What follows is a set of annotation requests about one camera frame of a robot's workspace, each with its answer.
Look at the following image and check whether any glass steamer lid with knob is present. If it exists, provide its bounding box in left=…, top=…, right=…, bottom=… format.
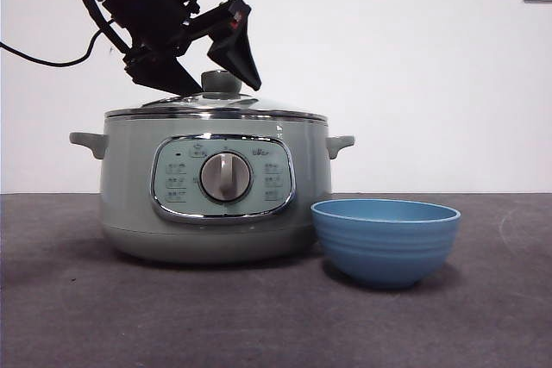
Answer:
left=105, top=69, right=328, bottom=122

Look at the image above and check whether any pale green electric steamer pot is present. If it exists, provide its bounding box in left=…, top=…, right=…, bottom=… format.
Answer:
left=68, top=103, right=356, bottom=265

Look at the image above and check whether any blue ribbed bowl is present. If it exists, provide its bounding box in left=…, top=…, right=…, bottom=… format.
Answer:
left=310, top=198, right=461, bottom=291

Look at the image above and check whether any black cable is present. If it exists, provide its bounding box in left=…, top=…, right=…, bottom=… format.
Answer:
left=0, top=18, right=114, bottom=68

